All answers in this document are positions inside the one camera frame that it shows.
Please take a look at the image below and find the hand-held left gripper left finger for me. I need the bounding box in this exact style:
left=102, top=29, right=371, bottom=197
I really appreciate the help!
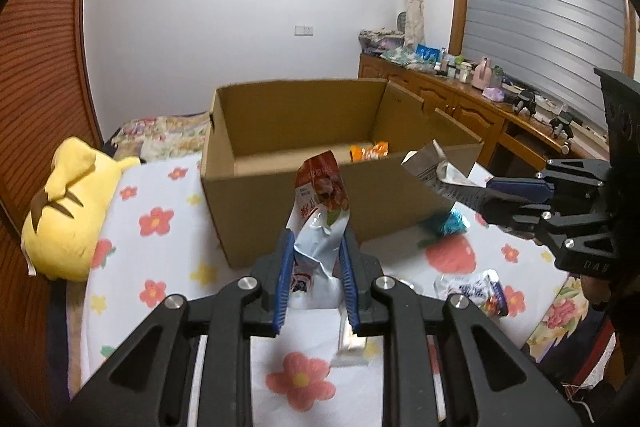
left=75, top=229, right=301, bottom=427

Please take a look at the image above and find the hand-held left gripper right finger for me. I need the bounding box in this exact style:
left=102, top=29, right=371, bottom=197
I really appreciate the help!
left=337, top=229, right=586, bottom=427

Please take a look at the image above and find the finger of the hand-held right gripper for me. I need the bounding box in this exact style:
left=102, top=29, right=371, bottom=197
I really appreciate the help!
left=467, top=158, right=608, bottom=208
left=477, top=199, right=556, bottom=243

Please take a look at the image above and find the white small snack packet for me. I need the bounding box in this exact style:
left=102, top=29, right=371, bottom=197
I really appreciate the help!
left=330, top=307, right=381, bottom=368

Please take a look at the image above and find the teal candy packet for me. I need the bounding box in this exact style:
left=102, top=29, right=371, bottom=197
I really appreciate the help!
left=417, top=209, right=471, bottom=248

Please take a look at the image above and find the brown cardboard box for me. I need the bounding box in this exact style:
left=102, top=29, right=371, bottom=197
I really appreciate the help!
left=200, top=78, right=485, bottom=269

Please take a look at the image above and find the plain silver packet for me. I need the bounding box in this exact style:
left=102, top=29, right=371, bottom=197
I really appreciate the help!
left=401, top=140, right=493, bottom=212

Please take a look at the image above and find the white blue snack packet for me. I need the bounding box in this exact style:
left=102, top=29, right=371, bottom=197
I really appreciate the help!
left=434, top=269, right=511, bottom=318

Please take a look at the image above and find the white red snack packet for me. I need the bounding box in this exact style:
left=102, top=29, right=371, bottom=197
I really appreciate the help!
left=286, top=150, right=351, bottom=310

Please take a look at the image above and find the orange white snack packet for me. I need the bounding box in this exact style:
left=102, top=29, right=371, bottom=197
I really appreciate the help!
left=348, top=141, right=390, bottom=162

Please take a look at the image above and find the person's right hand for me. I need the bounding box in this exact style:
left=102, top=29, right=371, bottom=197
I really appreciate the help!
left=580, top=274, right=616, bottom=313

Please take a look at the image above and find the wooden sideboard cabinet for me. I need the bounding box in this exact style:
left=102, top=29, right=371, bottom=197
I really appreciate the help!
left=357, top=52, right=613, bottom=188

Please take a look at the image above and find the person's red clothing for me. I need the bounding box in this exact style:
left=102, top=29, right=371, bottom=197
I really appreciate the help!
left=570, top=317, right=633, bottom=423

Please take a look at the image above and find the pink bottle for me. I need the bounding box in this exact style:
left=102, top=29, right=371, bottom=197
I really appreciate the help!
left=472, top=56, right=493, bottom=88

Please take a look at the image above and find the white floral printed blanket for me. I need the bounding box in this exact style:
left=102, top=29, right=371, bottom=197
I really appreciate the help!
left=80, top=152, right=571, bottom=427

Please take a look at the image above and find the white bottle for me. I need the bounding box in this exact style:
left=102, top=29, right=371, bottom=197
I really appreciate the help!
left=446, top=57, right=473, bottom=82

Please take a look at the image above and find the grey window blind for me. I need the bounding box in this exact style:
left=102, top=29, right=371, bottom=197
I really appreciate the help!
left=460, top=0, right=628, bottom=128

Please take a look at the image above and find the pastel floral quilt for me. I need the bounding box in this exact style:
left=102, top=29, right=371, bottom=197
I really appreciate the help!
left=112, top=112, right=608, bottom=363

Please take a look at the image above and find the pile of folded clothes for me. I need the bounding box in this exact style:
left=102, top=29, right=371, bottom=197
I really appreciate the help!
left=358, top=27, right=421, bottom=70

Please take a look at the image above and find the yellow plush toy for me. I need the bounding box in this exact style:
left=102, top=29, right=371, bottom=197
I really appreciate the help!
left=21, top=137, right=142, bottom=283

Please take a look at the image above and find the wooden louvered wardrobe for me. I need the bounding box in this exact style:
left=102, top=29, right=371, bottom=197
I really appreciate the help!
left=0, top=0, right=108, bottom=408

